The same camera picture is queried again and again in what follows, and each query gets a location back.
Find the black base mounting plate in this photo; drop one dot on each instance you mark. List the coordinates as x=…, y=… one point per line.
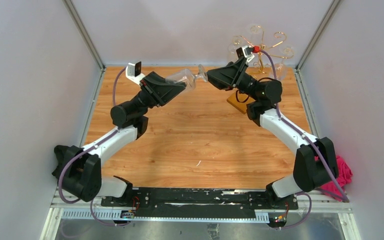
x=201, y=203

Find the gold wire glass rack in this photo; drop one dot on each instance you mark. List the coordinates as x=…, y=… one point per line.
x=271, y=46

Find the pink cloth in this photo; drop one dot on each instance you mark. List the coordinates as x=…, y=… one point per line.
x=345, y=175

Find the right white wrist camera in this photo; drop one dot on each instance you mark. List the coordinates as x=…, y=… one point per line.
x=246, y=52

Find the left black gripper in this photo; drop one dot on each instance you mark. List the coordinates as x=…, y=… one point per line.
x=163, y=91

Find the aluminium frame rail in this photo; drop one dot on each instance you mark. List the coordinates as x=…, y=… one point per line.
x=318, y=217

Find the clear wine glass right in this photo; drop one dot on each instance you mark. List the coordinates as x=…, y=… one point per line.
x=285, y=52

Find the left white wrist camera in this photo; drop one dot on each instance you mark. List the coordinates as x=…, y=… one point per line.
x=134, y=72

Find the clear wine glass back top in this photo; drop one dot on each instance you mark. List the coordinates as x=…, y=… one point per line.
x=254, y=30

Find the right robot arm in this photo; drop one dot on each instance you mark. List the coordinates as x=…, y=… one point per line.
x=315, y=161

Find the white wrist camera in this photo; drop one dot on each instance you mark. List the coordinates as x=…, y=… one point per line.
x=246, y=52
x=134, y=72

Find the clear wine glass back left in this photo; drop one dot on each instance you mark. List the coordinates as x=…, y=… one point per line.
x=235, y=43

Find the clear ribbed wine glass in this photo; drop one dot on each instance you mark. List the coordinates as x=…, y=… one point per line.
x=188, y=79

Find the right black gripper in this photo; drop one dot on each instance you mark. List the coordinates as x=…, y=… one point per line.
x=229, y=77

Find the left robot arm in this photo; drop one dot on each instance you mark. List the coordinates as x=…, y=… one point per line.
x=79, y=169

